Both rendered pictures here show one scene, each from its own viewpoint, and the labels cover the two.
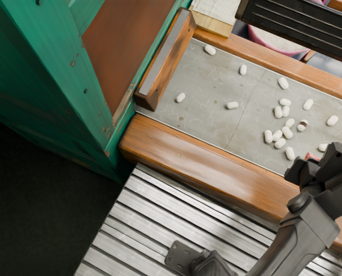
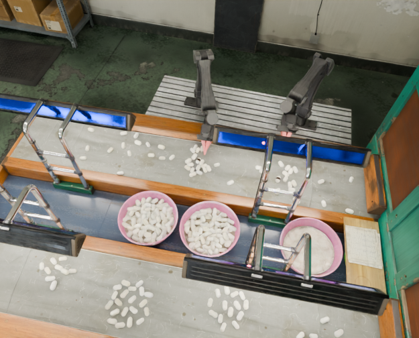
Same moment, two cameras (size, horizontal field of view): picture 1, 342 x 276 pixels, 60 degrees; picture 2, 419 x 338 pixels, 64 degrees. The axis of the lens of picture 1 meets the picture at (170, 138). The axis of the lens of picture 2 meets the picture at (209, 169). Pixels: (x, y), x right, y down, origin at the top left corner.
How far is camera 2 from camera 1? 158 cm
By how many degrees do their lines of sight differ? 52
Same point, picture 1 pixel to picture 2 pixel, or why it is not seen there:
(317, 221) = (300, 90)
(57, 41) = not seen: outside the picture
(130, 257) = (332, 121)
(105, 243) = (345, 124)
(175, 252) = (314, 125)
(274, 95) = not seen: hidden behind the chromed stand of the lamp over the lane
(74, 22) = not seen: outside the picture
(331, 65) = not seen: hidden behind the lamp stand
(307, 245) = (304, 82)
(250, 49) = (326, 214)
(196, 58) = (354, 206)
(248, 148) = (302, 163)
